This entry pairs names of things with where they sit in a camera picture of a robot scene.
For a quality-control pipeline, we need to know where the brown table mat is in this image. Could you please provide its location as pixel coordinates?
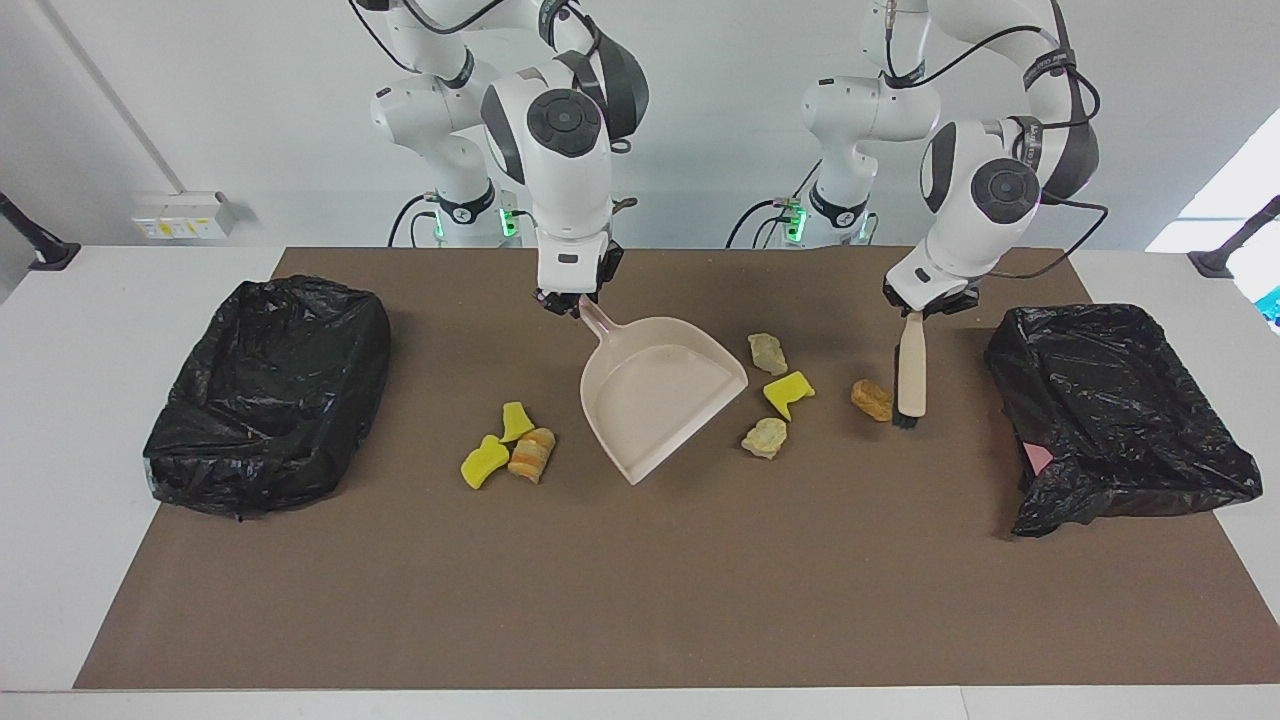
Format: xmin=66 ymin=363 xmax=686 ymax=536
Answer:
xmin=73 ymin=247 xmax=1280 ymax=691

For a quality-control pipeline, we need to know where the beige plastic dustpan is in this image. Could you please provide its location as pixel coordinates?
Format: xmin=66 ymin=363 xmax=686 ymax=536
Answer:
xmin=576 ymin=296 xmax=749 ymax=487

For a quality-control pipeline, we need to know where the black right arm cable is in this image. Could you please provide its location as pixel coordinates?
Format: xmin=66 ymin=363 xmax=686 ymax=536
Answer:
xmin=350 ymin=0 xmax=641 ymax=216

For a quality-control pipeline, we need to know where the toy croissant bread piece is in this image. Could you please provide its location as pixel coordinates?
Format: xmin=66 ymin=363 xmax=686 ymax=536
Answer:
xmin=508 ymin=427 xmax=557 ymax=485
xmin=747 ymin=332 xmax=789 ymax=378
xmin=740 ymin=417 xmax=790 ymax=461

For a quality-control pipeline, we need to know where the beige hand brush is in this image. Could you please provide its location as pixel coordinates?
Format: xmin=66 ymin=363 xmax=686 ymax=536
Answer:
xmin=893 ymin=312 xmax=928 ymax=431

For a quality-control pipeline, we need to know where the white wall socket box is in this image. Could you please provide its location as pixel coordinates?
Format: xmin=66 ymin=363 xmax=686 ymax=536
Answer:
xmin=132 ymin=192 xmax=239 ymax=241

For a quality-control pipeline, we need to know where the black trash bag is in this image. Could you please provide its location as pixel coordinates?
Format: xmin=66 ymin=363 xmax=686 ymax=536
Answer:
xmin=142 ymin=276 xmax=393 ymax=519
xmin=983 ymin=303 xmax=1264 ymax=539

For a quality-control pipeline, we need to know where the brown toy bread nugget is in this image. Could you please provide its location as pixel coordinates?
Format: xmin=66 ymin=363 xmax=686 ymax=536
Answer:
xmin=850 ymin=378 xmax=894 ymax=424

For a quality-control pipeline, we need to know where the black base cable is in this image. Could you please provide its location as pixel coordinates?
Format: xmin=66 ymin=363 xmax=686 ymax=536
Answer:
xmin=727 ymin=158 xmax=826 ymax=249
xmin=388 ymin=192 xmax=441 ymax=248

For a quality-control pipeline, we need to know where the black clamp stand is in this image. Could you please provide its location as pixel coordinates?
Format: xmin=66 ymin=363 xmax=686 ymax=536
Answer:
xmin=1188 ymin=195 xmax=1280 ymax=279
xmin=0 ymin=190 xmax=81 ymax=272

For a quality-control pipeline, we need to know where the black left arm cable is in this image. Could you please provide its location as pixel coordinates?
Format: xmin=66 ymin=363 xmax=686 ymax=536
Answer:
xmin=880 ymin=0 xmax=1111 ymax=281

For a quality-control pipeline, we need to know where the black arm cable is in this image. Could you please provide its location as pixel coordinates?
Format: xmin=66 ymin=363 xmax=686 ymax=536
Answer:
xmin=880 ymin=0 xmax=1111 ymax=281
xmin=350 ymin=0 xmax=641 ymax=216

